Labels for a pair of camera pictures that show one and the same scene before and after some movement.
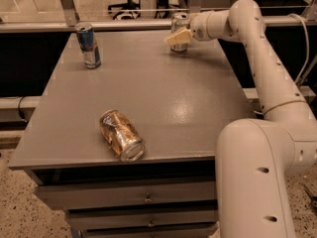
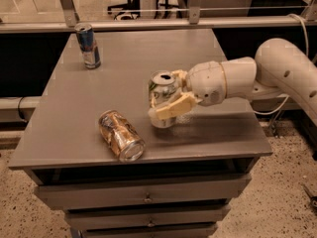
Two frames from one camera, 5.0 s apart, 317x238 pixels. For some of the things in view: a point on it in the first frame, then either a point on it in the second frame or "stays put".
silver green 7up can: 179,23 → 162,86
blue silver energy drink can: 88,45 stays put
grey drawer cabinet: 178,103 stays put
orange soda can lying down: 121,136 stays put
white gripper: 199,27 → 205,81
